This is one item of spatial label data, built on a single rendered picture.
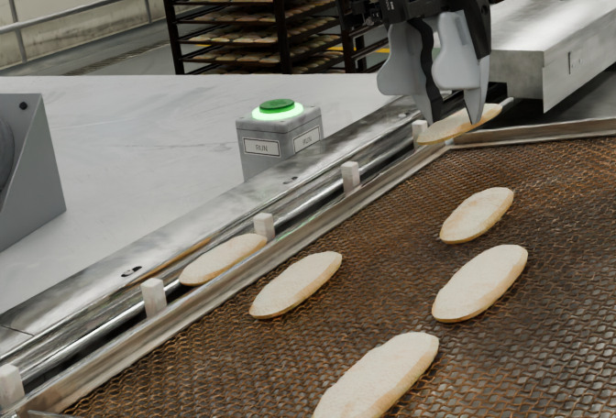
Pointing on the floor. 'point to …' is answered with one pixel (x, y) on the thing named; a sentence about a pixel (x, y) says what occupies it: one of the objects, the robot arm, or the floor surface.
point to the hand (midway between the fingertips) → (456, 106)
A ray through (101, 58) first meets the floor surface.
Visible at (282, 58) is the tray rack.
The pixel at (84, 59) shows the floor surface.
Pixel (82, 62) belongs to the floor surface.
